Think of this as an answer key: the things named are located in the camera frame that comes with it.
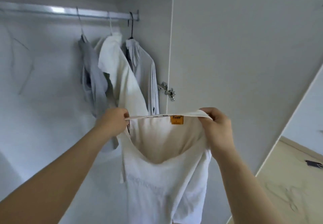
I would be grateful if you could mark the person's left hand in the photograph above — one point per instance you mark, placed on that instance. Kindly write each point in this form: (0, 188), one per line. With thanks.
(112, 123)

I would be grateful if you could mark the grey hooded garment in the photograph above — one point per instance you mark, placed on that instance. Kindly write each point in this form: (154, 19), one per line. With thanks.
(93, 80)

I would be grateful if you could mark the metal door hinge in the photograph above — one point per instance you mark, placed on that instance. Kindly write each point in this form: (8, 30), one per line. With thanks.
(167, 91)

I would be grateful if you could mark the cream hanger with metal hook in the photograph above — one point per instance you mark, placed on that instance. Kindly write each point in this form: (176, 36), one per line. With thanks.
(79, 24)

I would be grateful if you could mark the white wardrobe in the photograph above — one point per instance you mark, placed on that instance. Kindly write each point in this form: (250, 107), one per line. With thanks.
(227, 55)

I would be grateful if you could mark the black charger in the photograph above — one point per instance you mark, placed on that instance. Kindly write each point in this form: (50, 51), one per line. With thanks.
(314, 164)

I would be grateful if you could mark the metal closet rod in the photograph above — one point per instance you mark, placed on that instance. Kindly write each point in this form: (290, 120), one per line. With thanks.
(65, 11)

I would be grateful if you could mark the person's right forearm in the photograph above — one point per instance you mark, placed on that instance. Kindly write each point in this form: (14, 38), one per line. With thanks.
(247, 196)

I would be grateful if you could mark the light grey shirt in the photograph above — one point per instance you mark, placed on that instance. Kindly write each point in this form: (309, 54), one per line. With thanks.
(144, 75)

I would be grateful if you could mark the person's left forearm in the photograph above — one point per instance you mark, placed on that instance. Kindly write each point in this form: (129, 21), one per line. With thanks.
(50, 186)

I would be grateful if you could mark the cream white shirt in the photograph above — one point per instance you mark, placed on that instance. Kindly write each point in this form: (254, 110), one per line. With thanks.
(118, 75)

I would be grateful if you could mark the person's right hand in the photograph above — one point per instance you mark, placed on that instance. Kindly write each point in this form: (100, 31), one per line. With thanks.
(219, 133)

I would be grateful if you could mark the white t-shirt orange label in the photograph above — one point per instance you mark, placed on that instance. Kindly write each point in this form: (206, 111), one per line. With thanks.
(166, 191)

